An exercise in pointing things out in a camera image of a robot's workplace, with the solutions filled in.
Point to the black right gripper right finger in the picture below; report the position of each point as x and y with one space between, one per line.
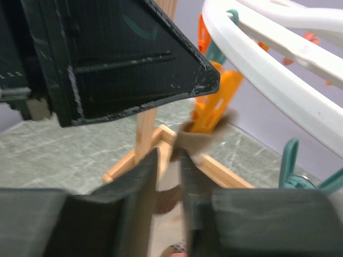
256 222

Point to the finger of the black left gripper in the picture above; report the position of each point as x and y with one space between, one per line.
106 60

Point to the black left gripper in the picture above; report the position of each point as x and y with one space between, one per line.
23 86

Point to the teal clothes peg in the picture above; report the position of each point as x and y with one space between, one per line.
289 178

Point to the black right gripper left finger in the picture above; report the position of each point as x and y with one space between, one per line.
113 220

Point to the white round clip hanger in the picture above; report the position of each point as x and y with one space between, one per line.
237 26

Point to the orange clothes peg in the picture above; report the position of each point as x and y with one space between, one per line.
209 109

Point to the wooden hanger stand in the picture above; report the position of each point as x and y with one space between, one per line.
162 138

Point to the cream brown ribbed sock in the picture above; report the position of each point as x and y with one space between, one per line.
194 143

